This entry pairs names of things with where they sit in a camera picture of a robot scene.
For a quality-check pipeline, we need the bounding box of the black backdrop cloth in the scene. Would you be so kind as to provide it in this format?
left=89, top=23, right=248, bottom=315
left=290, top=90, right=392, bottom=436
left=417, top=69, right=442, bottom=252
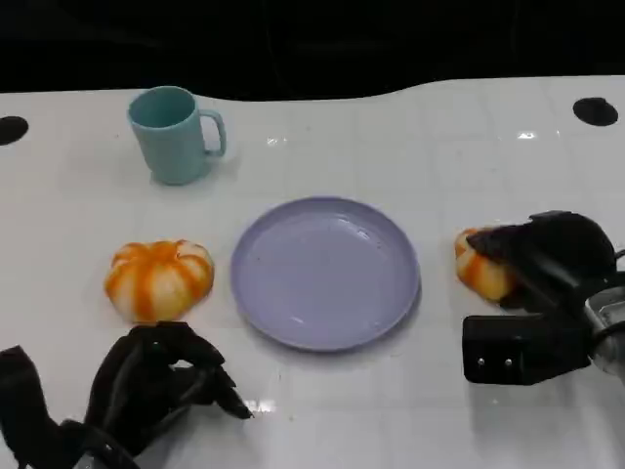
left=0, top=0, right=625, bottom=103

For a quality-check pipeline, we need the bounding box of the pale green mug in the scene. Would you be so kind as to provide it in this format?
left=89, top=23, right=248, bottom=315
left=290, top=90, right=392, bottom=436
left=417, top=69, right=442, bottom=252
left=127, top=85, right=228, bottom=187

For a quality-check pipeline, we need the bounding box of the black table cable grommet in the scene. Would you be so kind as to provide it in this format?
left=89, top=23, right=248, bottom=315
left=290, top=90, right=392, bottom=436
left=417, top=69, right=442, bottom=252
left=572, top=97, right=619, bottom=127
left=0, top=115, right=29, bottom=147

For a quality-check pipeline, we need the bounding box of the orange white toy bread roll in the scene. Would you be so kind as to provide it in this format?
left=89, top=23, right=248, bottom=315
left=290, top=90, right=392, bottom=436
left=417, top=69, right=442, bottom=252
left=104, top=238, right=215, bottom=323
left=454, top=227, right=519, bottom=302

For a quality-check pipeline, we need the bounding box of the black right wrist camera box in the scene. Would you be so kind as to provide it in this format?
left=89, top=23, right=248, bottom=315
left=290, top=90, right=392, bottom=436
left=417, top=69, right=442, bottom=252
left=462, top=315, right=595, bottom=387

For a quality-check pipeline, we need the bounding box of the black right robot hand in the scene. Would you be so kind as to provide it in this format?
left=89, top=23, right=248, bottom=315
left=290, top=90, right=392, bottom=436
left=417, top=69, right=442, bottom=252
left=466, top=210, right=617, bottom=317

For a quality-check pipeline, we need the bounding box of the lilac plate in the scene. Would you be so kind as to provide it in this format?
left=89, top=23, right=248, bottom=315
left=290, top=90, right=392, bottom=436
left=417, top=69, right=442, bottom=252
left=229, top=195, right=422, bottom=353

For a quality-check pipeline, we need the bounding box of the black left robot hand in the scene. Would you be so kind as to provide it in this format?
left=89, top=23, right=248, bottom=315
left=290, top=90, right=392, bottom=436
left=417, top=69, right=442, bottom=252
left=85, top=320, right=255, bottom=458

